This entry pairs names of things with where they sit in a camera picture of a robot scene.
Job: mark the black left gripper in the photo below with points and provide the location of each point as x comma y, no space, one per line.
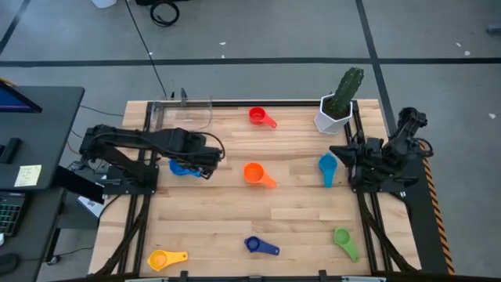
188,139

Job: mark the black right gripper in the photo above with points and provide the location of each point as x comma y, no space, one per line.
364,160

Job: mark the light blue measuring cup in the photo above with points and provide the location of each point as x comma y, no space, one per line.
328,162

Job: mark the medium blue measuring cup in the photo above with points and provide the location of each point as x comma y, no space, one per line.
178,169

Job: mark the orange measuring cup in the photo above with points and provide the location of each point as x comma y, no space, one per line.
253,173

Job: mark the red measuring cup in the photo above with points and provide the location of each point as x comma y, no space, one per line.
256,115

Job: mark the green measuring cup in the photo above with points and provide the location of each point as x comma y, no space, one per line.
342,236

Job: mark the dark blue measuring cup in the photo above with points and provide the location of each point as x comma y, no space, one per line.
253,244

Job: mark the yellow measuring cup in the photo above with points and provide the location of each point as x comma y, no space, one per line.
158,259

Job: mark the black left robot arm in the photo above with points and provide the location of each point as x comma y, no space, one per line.
117,137

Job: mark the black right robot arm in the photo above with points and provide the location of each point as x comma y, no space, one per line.
407,125

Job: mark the clear plastic basket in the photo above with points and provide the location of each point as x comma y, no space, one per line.
188,117

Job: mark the white hexagonal planter pot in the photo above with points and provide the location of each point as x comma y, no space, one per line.
326,123

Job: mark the green cactus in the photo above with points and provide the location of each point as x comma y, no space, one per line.
348,88

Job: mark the black ramp with striped edge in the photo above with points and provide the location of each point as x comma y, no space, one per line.
424,227

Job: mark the white paper sheet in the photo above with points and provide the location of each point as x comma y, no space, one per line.
89,205

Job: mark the black desk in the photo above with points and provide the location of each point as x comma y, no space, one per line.
47,129

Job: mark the black floor object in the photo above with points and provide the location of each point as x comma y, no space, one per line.
145,2

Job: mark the yellow sticky note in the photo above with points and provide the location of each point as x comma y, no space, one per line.
27,176

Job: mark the dark grey desk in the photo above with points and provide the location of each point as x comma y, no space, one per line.
35,235

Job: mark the white bin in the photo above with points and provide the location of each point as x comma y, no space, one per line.
103,3

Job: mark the black handheld device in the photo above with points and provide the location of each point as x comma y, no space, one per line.
11,149

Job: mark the black backlit keyboard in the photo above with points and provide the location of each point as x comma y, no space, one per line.
11,213

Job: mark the computer monitor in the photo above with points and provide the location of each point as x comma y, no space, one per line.
11,102

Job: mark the black computer mouse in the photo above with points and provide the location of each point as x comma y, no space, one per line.
8,263

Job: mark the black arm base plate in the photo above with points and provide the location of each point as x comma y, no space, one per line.
117,188
375,189

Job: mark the small black bracket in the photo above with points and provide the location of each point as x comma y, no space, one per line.
183,96

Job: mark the black aluminium table frame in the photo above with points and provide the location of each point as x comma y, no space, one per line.
254,103

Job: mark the black frame clamp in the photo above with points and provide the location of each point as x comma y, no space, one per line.
184,276
323,276

